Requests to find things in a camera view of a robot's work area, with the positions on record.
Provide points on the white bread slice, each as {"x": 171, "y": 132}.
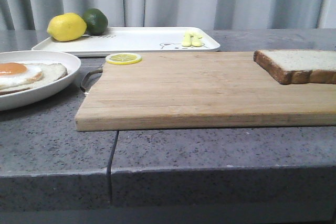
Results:
{"x": 298, "y": 66}

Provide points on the white round plate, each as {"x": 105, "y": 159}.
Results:
{"x": 23, "y": 98}

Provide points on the white rectangular tray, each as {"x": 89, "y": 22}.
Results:
{"x": 130, "y": 39}

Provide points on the bottom bread slice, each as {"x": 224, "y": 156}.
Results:
{"x": 51, "y": 73}

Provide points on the wooden cutting board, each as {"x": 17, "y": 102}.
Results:
{"x": 199, "y": 90}

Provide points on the lemon slice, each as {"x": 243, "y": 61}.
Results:
{"x": 124, "y": 58}

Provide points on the yellow plastic knife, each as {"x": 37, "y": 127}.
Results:
{"x": 196, "y": 39}

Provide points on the green lime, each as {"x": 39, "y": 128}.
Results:
{"x": 96, "y": 21}

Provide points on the yellow lemon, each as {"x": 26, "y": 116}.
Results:
{"x": 66, "y": 27}

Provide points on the fried egg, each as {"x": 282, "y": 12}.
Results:
{"x": 15, "y": 72}

